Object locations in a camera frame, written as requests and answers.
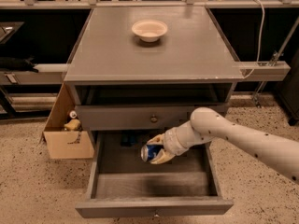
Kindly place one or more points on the open cardboard box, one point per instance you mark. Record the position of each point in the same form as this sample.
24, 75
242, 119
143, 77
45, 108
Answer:
61, 143

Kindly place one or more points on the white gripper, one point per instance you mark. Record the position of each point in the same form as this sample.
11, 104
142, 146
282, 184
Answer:
171, 143

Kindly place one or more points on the grey metal rail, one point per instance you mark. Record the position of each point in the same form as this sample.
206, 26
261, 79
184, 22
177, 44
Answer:
53, 74

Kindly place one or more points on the blue object under cabinet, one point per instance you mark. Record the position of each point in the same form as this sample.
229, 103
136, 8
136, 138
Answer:
128, 139

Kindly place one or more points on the open grey middle drawer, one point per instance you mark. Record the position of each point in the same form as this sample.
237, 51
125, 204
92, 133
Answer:
122, 185

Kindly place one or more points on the black cloth on rail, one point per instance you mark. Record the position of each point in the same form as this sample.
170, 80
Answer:
17, 64

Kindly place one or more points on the round brass drawer knob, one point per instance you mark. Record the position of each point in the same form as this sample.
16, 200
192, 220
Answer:
153, 119

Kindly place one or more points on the yellow object in box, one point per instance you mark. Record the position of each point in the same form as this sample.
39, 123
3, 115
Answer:
73, 125

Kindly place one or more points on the grey drawer cabinet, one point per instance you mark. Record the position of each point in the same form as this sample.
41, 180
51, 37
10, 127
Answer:
189, 65

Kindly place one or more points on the closed grey top drawer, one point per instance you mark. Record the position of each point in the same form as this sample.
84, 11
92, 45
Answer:
132, 117

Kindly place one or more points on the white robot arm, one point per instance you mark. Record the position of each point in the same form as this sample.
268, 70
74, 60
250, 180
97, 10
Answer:
280, 154

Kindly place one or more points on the blue pepsi can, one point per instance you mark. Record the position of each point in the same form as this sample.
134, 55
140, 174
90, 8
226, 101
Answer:
149, 152

